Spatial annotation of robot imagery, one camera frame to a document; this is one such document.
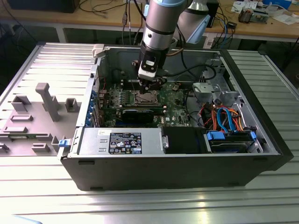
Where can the white printed papers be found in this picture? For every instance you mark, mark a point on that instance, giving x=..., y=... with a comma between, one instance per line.
x=287, y=19
x=240, y=4

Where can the grey metal device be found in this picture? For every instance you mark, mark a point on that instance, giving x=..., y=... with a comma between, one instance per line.
x=260, y=16

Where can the small black box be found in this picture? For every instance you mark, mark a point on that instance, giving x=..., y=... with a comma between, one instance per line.
x=232, y=24

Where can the copper finned CPU cooler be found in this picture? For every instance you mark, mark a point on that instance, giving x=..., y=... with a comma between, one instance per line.
x=245, y=15

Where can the black computer case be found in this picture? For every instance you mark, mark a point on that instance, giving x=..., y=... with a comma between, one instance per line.
x=42, y=5

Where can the blue flat box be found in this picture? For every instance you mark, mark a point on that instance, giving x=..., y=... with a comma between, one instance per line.
x=280, y=3

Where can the black graphics card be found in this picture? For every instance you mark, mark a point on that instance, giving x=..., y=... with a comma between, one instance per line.
x=137, y=115

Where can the grey parts rack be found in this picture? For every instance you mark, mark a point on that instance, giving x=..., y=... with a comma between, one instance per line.
x=35, y=130

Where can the round coin cell battery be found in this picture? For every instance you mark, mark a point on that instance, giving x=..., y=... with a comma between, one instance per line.
x=175, y=87

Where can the black open PC case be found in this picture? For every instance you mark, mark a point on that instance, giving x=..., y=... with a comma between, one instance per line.
x=163, y=172

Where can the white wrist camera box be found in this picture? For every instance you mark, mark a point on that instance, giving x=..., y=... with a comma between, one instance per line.
x=147, y=73

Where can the silver power supply unit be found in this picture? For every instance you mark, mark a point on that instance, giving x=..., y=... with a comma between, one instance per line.
x=93, y=142

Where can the black CPU socket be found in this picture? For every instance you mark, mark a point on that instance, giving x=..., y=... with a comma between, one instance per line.
x=134, y=100

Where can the hard disk in blue carrier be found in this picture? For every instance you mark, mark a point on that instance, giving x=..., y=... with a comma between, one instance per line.
x=224, y=144

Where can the green motherboard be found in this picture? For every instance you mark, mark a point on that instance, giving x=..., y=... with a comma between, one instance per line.
x=172, y=109

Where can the silver drive bay cage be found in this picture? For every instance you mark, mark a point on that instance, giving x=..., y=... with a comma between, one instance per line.
x=205, y=89

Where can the wooden desk white frame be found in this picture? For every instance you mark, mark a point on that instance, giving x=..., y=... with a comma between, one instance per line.
x=70, y=16

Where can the black RAM slots bank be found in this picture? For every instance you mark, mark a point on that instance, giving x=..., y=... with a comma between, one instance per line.
x=156, y=109
x=127, y=85

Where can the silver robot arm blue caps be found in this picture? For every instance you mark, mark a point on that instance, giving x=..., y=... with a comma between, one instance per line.
x=161, y=23

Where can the beige case latch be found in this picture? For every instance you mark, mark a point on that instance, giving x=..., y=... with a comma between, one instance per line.
x=97, y=50

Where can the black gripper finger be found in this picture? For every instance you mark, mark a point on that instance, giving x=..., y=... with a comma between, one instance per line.
x=161, y=81
x=144, y=86

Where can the blue plastic case latch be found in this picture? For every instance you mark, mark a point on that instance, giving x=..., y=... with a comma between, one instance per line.
x=63, y=143

